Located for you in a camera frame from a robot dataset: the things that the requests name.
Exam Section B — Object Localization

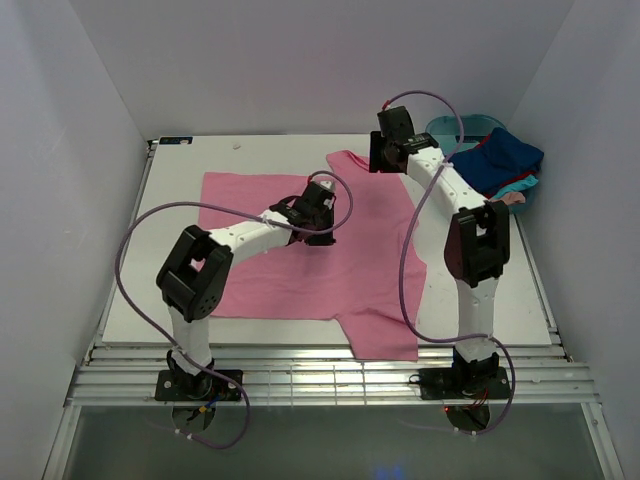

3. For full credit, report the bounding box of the pink t shirt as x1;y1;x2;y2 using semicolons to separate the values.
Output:
210;151;427;361

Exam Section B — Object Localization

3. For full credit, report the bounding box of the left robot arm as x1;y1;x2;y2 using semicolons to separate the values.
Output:
156;180;335;399

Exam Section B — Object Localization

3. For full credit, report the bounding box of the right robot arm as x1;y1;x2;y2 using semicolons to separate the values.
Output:
369;105;510;400

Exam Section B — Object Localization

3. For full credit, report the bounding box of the teal plastic laundry basket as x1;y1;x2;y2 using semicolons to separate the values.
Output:
425;114;544;214

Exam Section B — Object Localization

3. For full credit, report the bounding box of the dark blue t shirt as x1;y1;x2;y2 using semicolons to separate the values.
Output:
449;127;545;196

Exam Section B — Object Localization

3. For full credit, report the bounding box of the light pink garment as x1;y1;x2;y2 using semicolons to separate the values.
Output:
491;192;526;206

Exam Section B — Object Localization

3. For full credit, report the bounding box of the turquoise garment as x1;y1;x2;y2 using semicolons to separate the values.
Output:
493;175;539;199

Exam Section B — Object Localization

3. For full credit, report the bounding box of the blue label sticker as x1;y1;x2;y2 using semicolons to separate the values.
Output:
158;136;193;145

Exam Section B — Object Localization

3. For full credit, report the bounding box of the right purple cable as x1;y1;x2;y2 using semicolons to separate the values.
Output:
380;89;517;437

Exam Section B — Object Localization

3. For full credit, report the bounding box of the purple cable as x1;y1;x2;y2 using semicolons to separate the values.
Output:
113;170;355;449
380;89;517;437

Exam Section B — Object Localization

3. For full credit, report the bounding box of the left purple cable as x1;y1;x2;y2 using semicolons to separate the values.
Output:
113;170;355;449

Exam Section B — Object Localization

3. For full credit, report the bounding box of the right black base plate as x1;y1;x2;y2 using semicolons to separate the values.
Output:
417;367;511;400

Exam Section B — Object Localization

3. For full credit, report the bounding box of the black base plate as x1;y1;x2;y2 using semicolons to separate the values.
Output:
154;369;241;403
417;367;511;400

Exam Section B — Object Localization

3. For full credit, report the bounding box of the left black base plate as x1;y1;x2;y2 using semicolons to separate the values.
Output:
154;369;241;403

